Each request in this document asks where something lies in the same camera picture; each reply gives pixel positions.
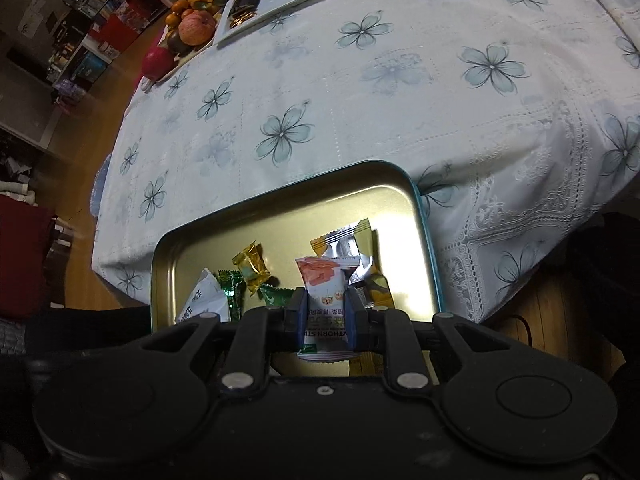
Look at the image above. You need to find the green white snack packet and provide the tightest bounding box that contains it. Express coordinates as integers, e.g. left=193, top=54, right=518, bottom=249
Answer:
left=257, top=284, right=295, bottom=308

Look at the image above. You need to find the white pink snack bar packet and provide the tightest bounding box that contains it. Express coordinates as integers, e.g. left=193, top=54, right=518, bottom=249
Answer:
left=296, top=257, right=358, bottom=363

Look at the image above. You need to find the small gold candy packet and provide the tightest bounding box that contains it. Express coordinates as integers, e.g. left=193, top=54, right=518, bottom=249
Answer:
left=232, top=242, right=271, bottom=295

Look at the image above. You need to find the green foil candy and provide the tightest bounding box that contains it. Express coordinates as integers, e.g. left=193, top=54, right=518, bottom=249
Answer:
left=216, top=270, right=246, bottom=321

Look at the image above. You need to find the silver yellow snack packet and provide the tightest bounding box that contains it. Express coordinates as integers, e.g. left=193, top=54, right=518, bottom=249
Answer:
left=310, top=218, right=395, bottom=309

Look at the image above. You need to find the long white snack packet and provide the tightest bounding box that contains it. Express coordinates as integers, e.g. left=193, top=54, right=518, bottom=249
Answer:
left=175, top=268, right=231, bottom=323

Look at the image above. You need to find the gold metal tin tray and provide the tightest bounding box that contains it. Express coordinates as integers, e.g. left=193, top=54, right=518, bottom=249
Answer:
left=151, top=162, right=442, bottom=333

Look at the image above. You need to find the white floral tablecloth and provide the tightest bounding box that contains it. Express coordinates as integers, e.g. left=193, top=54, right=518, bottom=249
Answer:
left=91, top=0, right=639, bottom=320

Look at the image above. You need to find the red apple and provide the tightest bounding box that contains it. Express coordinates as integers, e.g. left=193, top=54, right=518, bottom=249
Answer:
left=141, top=47, right=177, bottom=81

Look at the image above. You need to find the gold chocolate coin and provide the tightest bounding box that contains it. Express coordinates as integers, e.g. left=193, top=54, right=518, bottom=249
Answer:
left=230, top=14, right=254, bottom=29

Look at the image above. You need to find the large pink-orange apple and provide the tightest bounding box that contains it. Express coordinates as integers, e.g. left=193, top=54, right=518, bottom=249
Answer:
left=178, top=11, right=217, bottom=47

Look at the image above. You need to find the wooden fruit tray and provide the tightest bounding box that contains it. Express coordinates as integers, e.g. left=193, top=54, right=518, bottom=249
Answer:
left=140, top=0, right=229, bottom=84

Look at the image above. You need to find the white rectangular plate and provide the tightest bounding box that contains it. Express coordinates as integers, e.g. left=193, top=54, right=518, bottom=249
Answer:
left=213, top=0, right=317, bottom=44

